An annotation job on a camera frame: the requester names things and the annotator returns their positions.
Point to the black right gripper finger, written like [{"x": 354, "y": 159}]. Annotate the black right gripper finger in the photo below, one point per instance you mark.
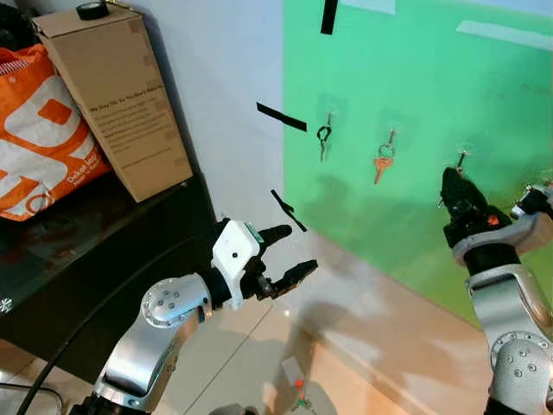
[
  {"x": 449, "y": 186},
  {"x": 467, "y": 192}
]

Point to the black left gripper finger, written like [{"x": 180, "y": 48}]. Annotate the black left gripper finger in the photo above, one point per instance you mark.
[
  {"x": 298, "y": 275},
  {"x": 276, "y": 233}
]

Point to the short black tape strip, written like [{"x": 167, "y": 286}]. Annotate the short black tape strip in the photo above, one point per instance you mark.
[{"x": 289, "y": 212}]

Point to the orange key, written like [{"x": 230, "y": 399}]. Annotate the orange key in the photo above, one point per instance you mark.
[{"x": 380, "y": 166}]

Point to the white tag keyring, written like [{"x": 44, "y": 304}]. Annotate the white tag keyring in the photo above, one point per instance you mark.
[{"x": 294, "y": 372}]

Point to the green screen sheet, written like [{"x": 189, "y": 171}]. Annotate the green screen sheet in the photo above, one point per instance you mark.
[{"x": 415, "y": 86}]

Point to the long black tape strip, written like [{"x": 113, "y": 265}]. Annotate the long black tape strip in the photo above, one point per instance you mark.
[{"x": 282, "y": 117}]

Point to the long white tape strip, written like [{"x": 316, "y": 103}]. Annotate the long white tape strip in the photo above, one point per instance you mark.
[{"x": 505, "y": 35}]

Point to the black cabinet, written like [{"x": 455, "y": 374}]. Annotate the black cabinet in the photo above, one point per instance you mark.
[{"x": 95, "y": 259}]

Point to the short white tape strip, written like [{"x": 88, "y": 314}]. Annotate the short white tape strip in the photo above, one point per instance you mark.
[{"x": 370, "y": 5}]

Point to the brown cardboard box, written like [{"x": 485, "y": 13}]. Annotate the brown cardboard box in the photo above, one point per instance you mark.
[{"x": 121, "y": 95}]

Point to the upright black tape strip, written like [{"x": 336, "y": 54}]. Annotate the upright black tape strip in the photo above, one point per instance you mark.
[{"x": 329, "y": 15}]

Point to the orange and white shopping bag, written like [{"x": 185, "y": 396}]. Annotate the orange and white shopping bag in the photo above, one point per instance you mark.
[{"x": 47, "y": 130}]

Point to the black tape roll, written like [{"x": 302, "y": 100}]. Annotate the black tape roll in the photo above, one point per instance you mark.
[{"x": 92, "y": 9}]

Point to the black bag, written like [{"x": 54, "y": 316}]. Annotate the black bag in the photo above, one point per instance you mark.
[{"x": 17, "y": 26}]

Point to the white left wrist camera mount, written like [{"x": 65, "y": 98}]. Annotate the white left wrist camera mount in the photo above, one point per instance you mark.
[{"x": 233, "y": 249}]

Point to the clear adhesive wall hook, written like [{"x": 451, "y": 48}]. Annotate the clear adhesive wall hook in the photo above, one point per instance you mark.
[
  {"x": 329, "y": 105},
  {"x": 394, "y": 128},
  {"x": 544, "y": 175},
  {"x": 465, "y": 147}
]

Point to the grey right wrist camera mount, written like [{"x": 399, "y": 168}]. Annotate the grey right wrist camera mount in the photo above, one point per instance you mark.
[{"x": 510, "y": 233}]

